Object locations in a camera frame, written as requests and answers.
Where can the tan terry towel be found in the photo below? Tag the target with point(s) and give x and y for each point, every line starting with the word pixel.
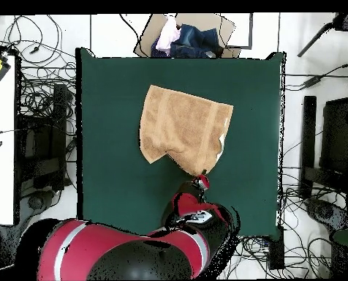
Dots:
pixel 185 128

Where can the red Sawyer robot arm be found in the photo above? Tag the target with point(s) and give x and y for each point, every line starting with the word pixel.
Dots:
pixel 109 248

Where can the dark green table cloth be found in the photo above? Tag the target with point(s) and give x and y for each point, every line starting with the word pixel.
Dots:
pixel 118 190

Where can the black rectangular box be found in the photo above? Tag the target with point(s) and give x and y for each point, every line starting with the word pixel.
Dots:
pixel 276 251

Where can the black chair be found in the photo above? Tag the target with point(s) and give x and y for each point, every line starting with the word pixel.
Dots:
pixel 310 131
pixel 58 117

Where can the dark blue jeans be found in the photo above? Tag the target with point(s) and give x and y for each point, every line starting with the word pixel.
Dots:
pixel 197 41

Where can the pale pink garment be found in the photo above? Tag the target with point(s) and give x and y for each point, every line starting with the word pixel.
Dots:
pixel 166 35

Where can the cardboard box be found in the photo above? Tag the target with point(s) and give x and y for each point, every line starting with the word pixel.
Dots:
pixel 197 19

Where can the white desk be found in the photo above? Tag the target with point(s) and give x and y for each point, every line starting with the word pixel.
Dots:
pixel 0 175

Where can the dark metal frame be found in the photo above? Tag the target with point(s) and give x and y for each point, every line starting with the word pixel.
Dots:
pixel 251 29

